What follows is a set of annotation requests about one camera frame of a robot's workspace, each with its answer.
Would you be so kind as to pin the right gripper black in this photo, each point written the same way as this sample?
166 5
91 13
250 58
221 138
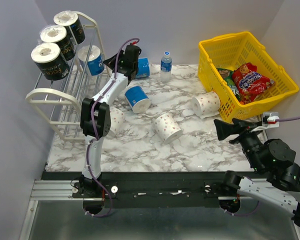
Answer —
224 129

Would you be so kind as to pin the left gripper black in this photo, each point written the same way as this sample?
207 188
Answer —
110 62

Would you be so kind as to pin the blue sea monsters roll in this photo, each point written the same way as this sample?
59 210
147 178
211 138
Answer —
94 65

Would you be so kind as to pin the black roll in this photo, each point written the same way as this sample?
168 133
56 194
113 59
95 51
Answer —
50 60
58 34
71 21

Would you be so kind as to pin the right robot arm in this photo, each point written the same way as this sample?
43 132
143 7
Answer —
273 157

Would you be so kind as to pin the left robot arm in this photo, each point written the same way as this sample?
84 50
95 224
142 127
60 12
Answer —
95 117

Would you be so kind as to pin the floral roll near shelf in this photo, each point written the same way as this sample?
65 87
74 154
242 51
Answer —
117 118

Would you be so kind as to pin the white metal shelf rack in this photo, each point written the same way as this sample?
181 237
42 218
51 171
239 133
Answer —
59 102

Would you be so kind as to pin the floral roll near basket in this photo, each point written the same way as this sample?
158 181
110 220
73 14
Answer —
206 105

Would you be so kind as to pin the red snack bag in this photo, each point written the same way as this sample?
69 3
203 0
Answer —
250 83

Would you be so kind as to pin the yellow plastic shopping basket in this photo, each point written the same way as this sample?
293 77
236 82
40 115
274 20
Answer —
230 51

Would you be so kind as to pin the green snack bag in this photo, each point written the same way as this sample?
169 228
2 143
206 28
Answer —
226 75

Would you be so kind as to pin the clear water bottle blue label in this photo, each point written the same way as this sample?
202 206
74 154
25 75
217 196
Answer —
165 67

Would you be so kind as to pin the floral roll in centre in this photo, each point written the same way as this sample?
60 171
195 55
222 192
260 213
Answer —
167 128

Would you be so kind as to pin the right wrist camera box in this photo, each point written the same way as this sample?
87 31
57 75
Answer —
269 120

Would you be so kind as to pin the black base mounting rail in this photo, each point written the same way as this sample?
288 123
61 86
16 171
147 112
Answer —
145 189

